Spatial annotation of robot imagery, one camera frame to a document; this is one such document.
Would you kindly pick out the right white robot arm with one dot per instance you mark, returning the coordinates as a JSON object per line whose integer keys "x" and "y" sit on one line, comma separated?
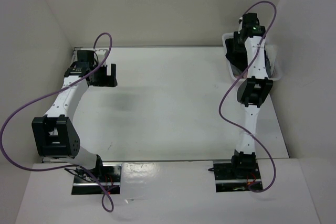
{"x": 248, "y": 57}

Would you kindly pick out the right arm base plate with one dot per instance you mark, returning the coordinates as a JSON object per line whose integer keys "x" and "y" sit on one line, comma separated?
{"x": 228, "y": 181}

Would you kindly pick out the black skirt in basket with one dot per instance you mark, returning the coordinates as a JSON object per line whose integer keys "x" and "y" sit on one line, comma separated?
{"x": 236, "y": 55}

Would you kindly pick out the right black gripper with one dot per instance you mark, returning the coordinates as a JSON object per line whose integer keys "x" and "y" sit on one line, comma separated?
{"x": 237, "y": 34}

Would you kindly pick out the white cloth in basket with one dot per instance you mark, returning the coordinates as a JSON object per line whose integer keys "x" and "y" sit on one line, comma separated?
{"x": 271, "y": 51}

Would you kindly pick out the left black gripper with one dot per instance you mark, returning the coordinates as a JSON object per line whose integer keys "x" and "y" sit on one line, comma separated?
{"x": 107, "y": 81}

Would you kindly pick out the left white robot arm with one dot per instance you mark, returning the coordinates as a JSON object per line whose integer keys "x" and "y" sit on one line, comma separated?
{"x": 54, "y": 133}

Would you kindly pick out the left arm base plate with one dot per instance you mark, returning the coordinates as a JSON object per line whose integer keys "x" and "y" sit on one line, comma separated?
{"x": 109, "y": 177}

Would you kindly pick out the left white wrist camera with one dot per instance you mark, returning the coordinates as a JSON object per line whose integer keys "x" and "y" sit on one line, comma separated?
{"x": 101, "y": 53}

